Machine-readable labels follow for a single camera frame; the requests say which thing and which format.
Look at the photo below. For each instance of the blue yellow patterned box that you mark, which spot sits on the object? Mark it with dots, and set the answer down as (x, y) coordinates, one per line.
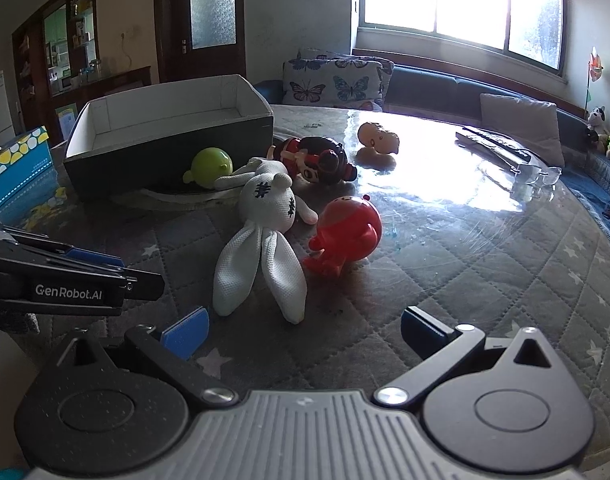
(15, 160)

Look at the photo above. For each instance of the wooden sideboard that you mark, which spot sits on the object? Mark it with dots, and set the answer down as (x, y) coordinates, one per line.
(125, 85)

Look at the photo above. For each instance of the red round toy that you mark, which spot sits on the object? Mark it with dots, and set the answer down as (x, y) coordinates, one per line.
(350, 230)

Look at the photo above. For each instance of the orange pinwheel decoration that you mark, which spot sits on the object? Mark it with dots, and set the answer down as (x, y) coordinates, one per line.
(595, 65)

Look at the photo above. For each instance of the black white cow plush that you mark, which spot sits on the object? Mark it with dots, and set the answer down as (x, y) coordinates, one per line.
(595, 120)

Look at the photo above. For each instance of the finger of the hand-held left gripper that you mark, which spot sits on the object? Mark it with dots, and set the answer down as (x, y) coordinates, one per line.
(145, 286)
(92, 257)

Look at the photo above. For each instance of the white plush rabbit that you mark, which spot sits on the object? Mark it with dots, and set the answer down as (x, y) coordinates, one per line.
(265, 200)

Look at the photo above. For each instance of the remote controls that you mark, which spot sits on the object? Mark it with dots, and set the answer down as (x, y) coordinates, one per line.
(485, 152)

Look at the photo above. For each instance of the wooden shelf cabinet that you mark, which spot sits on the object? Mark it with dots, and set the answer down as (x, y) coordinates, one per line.
(32, 60)

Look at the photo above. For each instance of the window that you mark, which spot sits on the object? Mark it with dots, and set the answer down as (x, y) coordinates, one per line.
(460, 0)

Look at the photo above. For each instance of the black-haired doll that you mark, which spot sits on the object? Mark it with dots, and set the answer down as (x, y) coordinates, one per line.
(315, 157)

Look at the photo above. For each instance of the grey pillow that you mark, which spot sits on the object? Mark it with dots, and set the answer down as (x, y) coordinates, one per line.
(522, 125)

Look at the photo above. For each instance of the dark cardboard box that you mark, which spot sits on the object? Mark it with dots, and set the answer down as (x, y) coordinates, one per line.
(175, 155)

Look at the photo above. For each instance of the dark wooden door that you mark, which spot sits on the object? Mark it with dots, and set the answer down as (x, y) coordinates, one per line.
(210, 10)

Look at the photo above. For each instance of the butterfly print pillow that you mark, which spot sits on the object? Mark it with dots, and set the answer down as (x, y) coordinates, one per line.
(330, 80)

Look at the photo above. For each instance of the orange pig toy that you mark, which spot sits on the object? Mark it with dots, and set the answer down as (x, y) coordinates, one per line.
(375, 136)

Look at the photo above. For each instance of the green round toy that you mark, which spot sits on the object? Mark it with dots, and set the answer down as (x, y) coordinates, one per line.
(212, 165)

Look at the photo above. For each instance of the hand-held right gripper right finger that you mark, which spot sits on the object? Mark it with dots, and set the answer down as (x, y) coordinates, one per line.
(425, 330)

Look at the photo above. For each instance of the blue sofa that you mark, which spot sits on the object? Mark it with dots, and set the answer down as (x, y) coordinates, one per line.
(435, 90)

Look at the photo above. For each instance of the dark remote control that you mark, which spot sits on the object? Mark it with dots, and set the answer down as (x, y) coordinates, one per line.
(500, 142)

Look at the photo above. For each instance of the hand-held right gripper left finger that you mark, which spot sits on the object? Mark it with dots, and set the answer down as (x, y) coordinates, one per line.
(187, 334)

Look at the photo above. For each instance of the clear eyeglasses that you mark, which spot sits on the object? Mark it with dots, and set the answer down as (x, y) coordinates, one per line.
(535, 174)

